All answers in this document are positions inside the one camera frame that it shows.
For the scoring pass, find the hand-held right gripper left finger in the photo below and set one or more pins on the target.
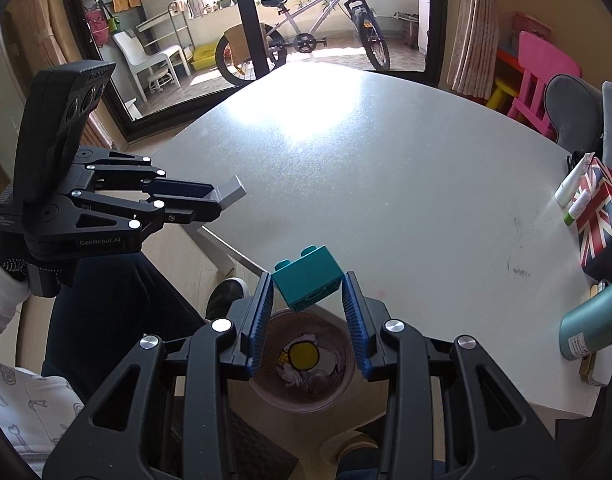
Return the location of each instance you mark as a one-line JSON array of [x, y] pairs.
[[258, 330]]

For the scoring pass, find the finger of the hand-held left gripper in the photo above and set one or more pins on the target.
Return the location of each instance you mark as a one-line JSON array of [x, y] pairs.
[[186, 212], [186, 189]]

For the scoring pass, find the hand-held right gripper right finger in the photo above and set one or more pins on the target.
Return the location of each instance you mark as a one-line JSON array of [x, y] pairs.
[[356, 335]]

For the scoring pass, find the yellow toy block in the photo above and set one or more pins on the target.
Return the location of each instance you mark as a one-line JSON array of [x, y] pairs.
[[283, 358]]

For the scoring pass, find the small white box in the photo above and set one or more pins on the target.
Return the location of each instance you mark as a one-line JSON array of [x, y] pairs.
[[231, 192]]

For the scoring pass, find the yellow round zip case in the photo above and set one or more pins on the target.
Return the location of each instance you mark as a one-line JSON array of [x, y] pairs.
[[304, 356]]

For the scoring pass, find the white tissue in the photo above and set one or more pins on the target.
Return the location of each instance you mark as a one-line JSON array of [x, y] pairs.
[[291, 376]]

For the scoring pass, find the teal toy block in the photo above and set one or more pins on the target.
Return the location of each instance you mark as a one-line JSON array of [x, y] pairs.
[[306, 275]]

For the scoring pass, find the pink translucent trash bin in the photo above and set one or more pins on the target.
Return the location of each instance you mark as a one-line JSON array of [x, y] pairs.
[[306, 402]]

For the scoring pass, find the person's left forearm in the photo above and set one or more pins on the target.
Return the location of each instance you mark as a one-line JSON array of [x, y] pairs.
[[1, 300]]

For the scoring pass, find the person's left hand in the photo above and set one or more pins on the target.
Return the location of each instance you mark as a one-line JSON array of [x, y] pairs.
[[8, 257]]

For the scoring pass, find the black shoe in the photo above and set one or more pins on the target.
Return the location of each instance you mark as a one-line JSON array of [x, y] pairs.
[[226, 297]]

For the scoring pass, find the grey table leg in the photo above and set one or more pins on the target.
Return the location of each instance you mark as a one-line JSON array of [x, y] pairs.
[[221, 252]]

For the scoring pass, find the pink bag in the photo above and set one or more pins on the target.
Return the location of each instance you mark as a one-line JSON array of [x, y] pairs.
[[97, 30]]

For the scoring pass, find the white plastic chair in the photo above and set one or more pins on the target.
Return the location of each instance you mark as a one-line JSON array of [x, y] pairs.
[[131, 52]]

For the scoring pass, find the tan shoe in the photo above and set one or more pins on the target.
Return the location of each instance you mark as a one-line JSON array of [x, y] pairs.
[[348, 447]]

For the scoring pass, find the person's trouser leg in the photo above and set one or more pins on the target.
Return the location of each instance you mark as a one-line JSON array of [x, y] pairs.
[[356, 471], [111, 310]]

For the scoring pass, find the yellow crate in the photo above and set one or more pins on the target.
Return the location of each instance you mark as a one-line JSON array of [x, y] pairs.
[[205, 56]]

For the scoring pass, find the orange towels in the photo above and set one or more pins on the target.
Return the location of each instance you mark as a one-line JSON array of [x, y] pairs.
[[126, 1]]

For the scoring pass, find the cardboard box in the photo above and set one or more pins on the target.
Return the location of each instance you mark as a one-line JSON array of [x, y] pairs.
[[236, 40]]

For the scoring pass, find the white bicycle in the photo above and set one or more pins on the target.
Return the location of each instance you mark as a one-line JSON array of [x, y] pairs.
[[306, 42]]

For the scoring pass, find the teal metal bottle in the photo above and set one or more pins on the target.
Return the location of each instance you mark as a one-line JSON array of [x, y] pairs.
[[591, 325]]

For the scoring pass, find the person's white patterned shirt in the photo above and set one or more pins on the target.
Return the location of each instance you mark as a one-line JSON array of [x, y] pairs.
[[26, 410]]

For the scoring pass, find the short white green tube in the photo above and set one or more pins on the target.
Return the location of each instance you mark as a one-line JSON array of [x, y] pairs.
[[577, 208]]

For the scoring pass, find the tall white tube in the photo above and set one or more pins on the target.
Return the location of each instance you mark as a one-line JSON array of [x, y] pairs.
[[573, 182]]

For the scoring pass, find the flag print tissue box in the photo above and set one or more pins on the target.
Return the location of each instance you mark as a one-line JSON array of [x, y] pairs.
[[603, 220]]

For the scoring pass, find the black pouch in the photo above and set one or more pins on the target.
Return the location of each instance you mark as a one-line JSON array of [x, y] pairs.
[[573, 162]]

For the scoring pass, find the yellow kids stool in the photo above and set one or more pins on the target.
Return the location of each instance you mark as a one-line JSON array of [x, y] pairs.
[[503, 91]]

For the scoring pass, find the white cabinet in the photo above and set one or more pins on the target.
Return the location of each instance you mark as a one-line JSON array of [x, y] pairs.
[[424, 15]]

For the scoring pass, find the grey office chair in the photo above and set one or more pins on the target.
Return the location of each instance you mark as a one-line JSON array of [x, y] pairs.
[[573, 110]]

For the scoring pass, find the beige curtain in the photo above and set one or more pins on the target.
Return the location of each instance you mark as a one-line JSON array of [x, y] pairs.
[[473, 35]]

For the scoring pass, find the pink kids chair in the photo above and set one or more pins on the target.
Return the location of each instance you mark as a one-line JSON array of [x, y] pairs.
[[546, 62]]

